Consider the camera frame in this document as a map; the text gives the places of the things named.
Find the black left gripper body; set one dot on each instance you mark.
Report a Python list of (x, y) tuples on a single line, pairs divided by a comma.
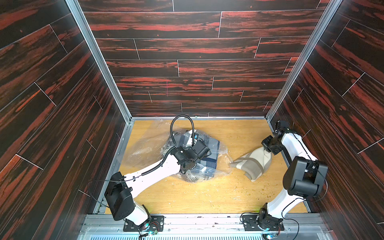
[(201, 149)]

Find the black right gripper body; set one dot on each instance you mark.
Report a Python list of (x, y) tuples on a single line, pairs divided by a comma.
[(269, 144)]

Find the clear plastic vacuum bag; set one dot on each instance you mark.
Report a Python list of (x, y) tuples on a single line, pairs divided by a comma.
[(153, 145)]

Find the dark blue grey plaid scarf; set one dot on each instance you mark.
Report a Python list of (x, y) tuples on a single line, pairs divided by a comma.
[(205, 168)]

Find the beige striped scarf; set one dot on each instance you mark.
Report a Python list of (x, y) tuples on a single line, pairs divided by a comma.
[(254, 163)]

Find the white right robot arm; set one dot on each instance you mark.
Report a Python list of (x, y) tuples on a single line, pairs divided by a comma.
[(303, 179)]

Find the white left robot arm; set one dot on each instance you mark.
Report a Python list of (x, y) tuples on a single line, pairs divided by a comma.
[(122, 190)]

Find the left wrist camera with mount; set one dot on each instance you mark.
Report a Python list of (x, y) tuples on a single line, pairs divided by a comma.
[(192, 136)]

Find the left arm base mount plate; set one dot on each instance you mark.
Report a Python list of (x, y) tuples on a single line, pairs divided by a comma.
[(154, 225)]

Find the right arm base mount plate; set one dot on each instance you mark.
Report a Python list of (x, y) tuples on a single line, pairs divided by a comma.
[(252, 222)]

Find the aluminium corner frame post right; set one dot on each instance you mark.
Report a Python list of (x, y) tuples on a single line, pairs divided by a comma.
[(320, 28)]

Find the aluminium corner frame post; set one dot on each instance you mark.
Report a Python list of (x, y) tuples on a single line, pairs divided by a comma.
[(86, 31), (320, 28)]

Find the aluminium corner frame post left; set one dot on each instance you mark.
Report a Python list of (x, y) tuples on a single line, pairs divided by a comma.
[(86, 31)]

